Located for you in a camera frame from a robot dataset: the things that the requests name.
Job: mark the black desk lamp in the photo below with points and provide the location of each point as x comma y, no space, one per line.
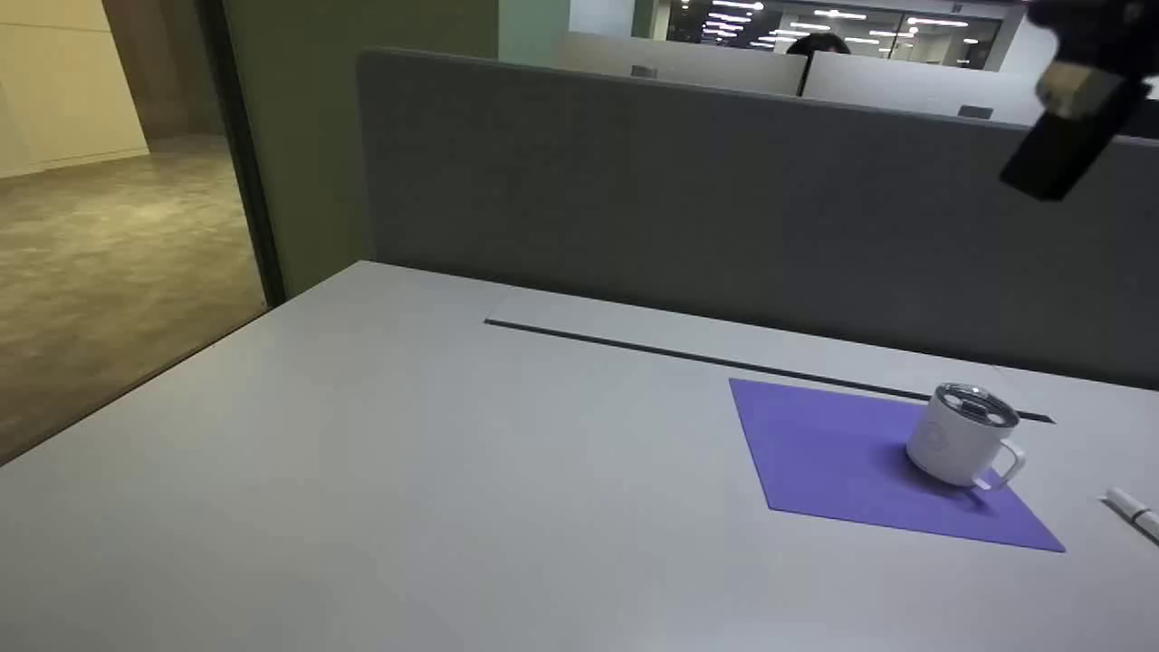
821,49

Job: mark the window with ceiling lights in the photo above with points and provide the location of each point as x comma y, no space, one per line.
845,30

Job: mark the white mug with steel rim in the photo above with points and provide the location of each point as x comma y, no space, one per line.
953,448

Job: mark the white marker pen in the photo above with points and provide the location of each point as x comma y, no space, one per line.
1134,510

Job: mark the grey desk divider panel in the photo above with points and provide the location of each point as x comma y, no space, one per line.
675,204

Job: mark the dark door frame post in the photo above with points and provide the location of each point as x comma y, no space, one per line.
242,156

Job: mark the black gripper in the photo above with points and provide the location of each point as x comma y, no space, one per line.
1105,41

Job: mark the purple square mat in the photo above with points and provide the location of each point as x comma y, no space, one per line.
834,464

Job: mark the white background desk partition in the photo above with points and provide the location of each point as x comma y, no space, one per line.
726,70

